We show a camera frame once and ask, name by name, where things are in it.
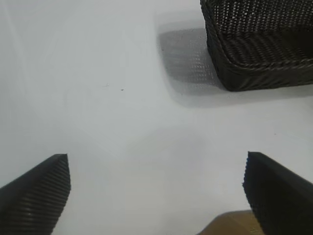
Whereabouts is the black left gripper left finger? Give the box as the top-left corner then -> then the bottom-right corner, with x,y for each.
0,153 -> 72,235

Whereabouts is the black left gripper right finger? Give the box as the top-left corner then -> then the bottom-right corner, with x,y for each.
242,151 -> 313,235

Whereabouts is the dark brown wicker basket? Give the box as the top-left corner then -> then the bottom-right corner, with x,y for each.
200,0 -> 313,93

